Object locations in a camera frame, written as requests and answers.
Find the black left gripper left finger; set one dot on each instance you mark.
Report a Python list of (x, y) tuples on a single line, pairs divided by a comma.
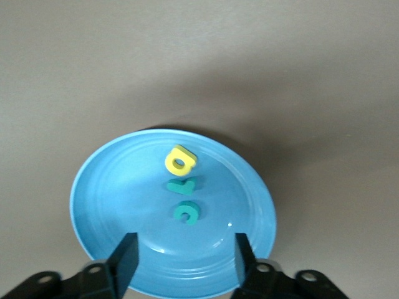
[(124, 264)]

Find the teal foam letter c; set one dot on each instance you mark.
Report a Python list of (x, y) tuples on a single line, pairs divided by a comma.
[(187, 205)]

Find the yellow foam letter d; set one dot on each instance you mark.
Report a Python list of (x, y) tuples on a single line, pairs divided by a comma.
[(170, 160)]

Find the teal foam letter r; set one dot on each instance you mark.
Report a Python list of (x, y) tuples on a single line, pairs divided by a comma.
[(182, 187)]

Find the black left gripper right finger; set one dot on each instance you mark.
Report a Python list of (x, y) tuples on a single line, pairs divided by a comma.
[(246, 268)]

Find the blue plate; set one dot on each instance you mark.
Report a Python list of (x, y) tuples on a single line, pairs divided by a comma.
[(124, 187)]

